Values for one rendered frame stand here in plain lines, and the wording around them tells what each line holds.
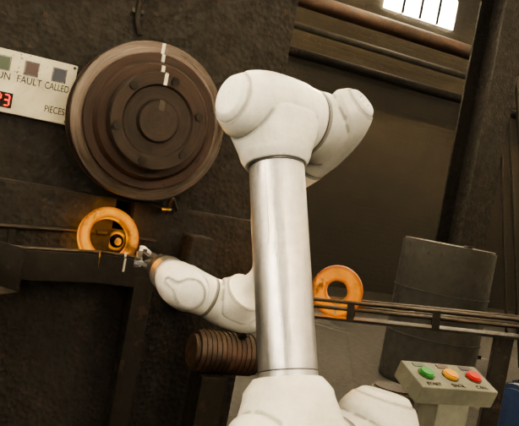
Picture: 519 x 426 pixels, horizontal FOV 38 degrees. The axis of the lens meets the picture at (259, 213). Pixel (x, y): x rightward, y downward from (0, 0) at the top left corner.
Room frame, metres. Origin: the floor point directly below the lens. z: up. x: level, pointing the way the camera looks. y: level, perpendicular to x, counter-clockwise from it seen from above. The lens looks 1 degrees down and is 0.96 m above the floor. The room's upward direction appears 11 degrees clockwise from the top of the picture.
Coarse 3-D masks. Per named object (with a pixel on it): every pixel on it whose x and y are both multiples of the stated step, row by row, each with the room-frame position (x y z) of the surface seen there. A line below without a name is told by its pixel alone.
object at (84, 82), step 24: (120, 48) 2.19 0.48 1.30; (144, 48) 2.22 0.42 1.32; (168, 48) 2.25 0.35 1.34; (96, 72) 2.17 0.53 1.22; (72, 96) 2.15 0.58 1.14; (72, 120) 2.15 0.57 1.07; (216, 120) 2.33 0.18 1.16; (216, 144) 2.34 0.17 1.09; (96, 168) 2.19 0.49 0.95; (120, 192) 2.22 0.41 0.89; (144, 192) 2.25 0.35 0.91; (168, 192) 2.28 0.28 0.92
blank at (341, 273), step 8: (320, 272) 2.26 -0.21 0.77; (328, 272) 2.26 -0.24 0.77; (336, 272) 2.26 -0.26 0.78; (344, 272) 2.25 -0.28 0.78; (352, 272) 2.25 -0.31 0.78; (320, 280) 2.26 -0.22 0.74; (328, 280) 2.26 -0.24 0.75; (336, 280) 2.26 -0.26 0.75; (344, 280) 2.25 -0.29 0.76; (352, 280) 2.25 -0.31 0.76; (360, 280) 2.27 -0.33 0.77; (320, 288) 2.26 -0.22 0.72; (352, 288) 2.25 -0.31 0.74; (360, 288) 2.24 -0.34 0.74; (320, 296) 2.26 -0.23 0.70; (328, 296) 2.28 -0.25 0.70; (352, 296) 2.25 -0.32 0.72; (360, 296) 2.24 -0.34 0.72; (328, 304) 2.26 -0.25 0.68; (336, 304) 2.25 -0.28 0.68; (344, 304) 2.25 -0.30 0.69; (328, 312) 2.26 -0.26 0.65; (336, 312) 2.25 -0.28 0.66; (344, 312) 2.25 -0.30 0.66
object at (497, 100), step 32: (480, 0) 6.26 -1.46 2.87; (512, 0) 6.00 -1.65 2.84; (480, 32) 6.27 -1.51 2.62; (512, 32) 6.03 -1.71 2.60; (480, 64) 6.29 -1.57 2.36; (512, 64) 6.05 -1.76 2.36; (480, 96) 6.24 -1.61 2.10; (512, 96) 6.08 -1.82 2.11; (480, 128) 5.99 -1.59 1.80; (480, 160) 6.00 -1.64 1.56; (448, 192) 6.26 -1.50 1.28; (480, 192) 6.02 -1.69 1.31; (448, 224) 6.29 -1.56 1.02; (480, 224) 6.05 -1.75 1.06
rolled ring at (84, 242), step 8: (104, 208) 2.27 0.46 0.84; (112, 208) 2.28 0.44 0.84; (88, 216) 2.24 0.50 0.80; (96, 216) 2.25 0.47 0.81; (104, 216) 2.27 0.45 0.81; (112, 216) 2.28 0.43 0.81; (120, 216) 2.29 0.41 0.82; (128, 216) 2.30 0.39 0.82; (80, 224) 2.24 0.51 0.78; (88, 224) 2.24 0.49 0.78; (120, 224) 2.31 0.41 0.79; (128, 224) 2.29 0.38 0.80; (80, 232) 2.22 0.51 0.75; (88, 232) 2.23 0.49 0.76; (128, 232) 2.29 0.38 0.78; (136, 232) 2.30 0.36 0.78; (80, 240) 2.22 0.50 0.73; (88, 240) 2.23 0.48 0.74; (128, 240) 2.28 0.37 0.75; (136, 240) 2.29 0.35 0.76; (80, 248) 2.23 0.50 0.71; (88, 248) 2.22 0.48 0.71; (128, 248) 2.28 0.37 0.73; (136, 248) 2.29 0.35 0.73
